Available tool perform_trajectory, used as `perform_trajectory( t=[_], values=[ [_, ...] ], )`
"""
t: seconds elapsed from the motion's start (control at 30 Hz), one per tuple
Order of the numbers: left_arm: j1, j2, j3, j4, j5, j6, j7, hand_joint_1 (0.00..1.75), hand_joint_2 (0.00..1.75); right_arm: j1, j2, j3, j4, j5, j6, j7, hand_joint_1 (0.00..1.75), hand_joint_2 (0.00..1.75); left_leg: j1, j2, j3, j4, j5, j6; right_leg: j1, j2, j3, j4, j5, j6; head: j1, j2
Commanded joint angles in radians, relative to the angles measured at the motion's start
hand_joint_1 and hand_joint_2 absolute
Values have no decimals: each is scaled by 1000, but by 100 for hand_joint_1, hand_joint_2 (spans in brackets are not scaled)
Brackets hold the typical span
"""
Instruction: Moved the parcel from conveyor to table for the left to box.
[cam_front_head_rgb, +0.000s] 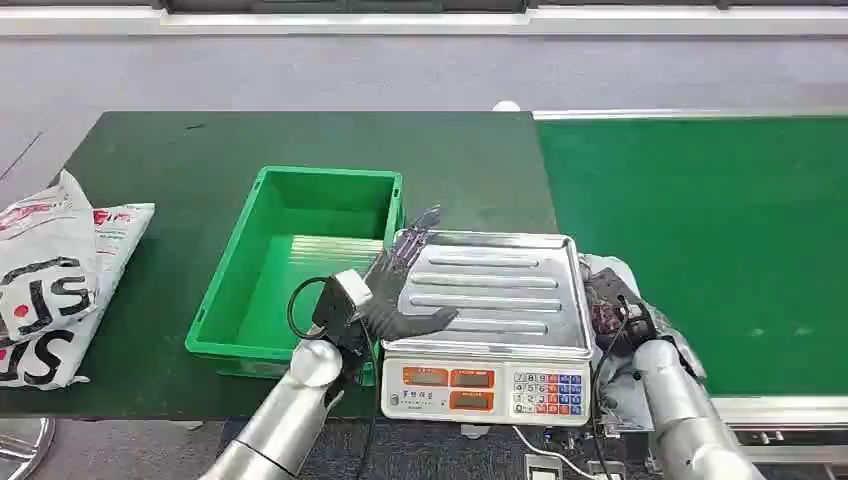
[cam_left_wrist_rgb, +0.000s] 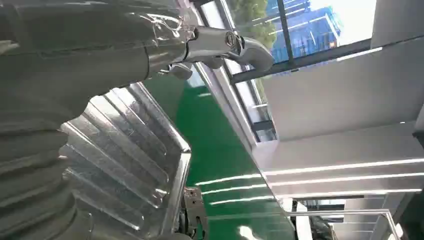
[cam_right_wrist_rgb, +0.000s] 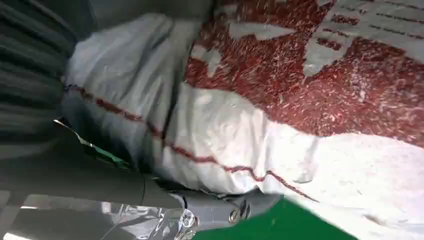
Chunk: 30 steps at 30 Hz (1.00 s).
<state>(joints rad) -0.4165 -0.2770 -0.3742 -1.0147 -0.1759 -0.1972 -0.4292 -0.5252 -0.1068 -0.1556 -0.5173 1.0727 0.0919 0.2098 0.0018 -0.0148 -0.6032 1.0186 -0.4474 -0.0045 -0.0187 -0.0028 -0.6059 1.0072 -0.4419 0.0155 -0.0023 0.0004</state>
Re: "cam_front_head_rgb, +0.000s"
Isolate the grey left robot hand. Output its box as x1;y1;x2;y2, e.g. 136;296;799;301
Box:
360;207;460;343

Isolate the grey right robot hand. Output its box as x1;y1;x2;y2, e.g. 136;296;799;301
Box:
582;264;658;354

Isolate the grey plastic parcel bag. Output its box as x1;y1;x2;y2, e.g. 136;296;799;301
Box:
578;253;709;433

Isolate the green conveyor belt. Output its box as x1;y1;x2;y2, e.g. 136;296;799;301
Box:
532;108;848;429

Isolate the green plastic crate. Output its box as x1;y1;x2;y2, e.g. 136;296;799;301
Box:
184;165;406;387

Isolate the electronic scale with steel tray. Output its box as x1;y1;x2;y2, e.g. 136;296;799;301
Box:
380;228;596;427

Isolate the grey power strip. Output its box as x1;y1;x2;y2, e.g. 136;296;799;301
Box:
523;453;628;480

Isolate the white parcel bag black print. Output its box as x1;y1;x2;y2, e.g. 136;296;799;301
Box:
0;169;102;344
0;201;156;391

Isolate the chrome chair base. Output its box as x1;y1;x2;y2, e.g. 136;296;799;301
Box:
0;417;57;480

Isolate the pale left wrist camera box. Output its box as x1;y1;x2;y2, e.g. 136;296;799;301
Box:
311;268;376;339

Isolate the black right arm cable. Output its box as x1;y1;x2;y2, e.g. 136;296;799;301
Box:
590;301;632;480

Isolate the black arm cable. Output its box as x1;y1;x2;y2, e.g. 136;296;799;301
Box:
286;276;384;480
590;301;632;480

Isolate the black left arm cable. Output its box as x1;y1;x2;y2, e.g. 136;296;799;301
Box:
286;276;384;480

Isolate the white cable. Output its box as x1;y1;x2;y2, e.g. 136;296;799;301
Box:
511;425;600;480

